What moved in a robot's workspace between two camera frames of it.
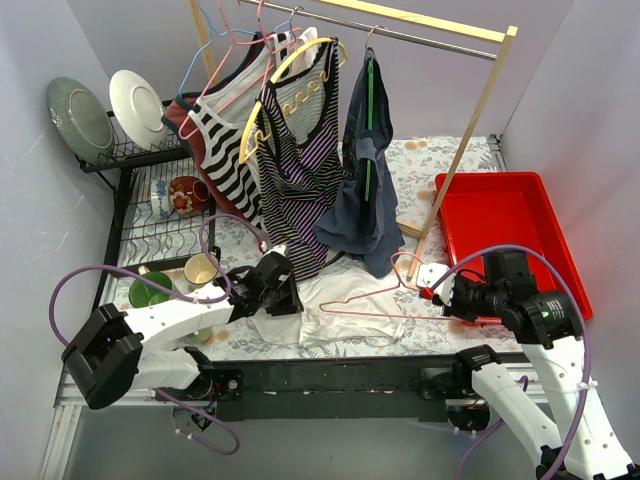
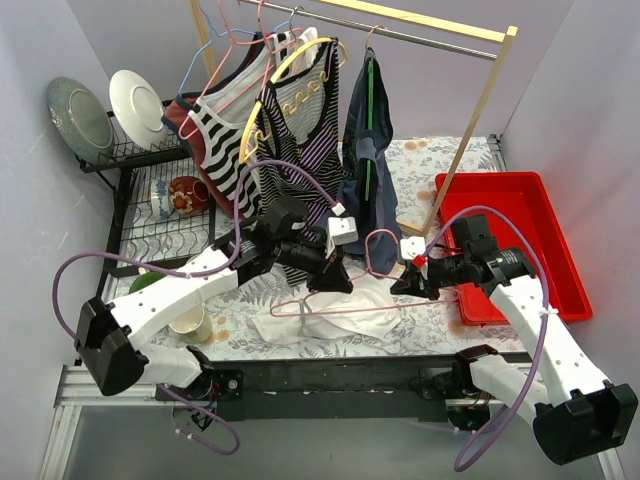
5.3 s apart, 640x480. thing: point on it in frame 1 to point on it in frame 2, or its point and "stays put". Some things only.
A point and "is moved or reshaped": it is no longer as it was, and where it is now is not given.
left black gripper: [282, 297] to [326, 266]
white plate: [138, 109] stays put
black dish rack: [166, 215] stays put
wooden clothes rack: [498, 31] stays put
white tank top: [336, 307] is moved or reshaped
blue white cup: [160, 198] stays put
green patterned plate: [81, 118] stays put
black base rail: [368, 388] stays put
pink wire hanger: [394, 288] to [368, 275]
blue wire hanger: [212, 29] stays put
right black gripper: [452, 304] to [420, 275]
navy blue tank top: [368, 215] stays put
